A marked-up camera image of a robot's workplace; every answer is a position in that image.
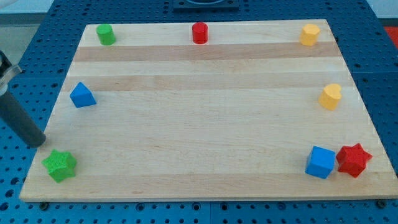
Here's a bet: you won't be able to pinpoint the yellow heart block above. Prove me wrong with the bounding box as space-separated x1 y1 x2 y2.
318 83 342 111

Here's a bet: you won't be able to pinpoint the yellow hexagon block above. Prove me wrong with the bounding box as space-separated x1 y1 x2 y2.
299 24 320 46

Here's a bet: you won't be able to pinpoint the blue triangular prism block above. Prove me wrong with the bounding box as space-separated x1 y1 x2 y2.
70 82 96 108

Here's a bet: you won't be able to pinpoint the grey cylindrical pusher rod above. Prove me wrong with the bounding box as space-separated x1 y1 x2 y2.
1 90 46 148

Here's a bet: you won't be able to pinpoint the red star block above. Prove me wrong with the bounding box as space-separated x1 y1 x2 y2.
336 143 373 178

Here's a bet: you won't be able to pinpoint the green cylinder block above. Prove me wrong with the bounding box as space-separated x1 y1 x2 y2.
96 24 116 45

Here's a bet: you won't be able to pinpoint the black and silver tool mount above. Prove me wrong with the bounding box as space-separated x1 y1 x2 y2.
0 51 22 96

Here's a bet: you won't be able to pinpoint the blue cube block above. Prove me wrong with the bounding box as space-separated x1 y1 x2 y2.
305 146 335 179

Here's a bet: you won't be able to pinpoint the red cylinder block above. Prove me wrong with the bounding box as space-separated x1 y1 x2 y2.
192 22 208 44

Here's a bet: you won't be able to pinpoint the green star block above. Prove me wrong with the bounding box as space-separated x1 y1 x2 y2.
41 149 77 183

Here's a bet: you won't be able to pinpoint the wooden board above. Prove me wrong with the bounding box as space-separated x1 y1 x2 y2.
20 19 397 202

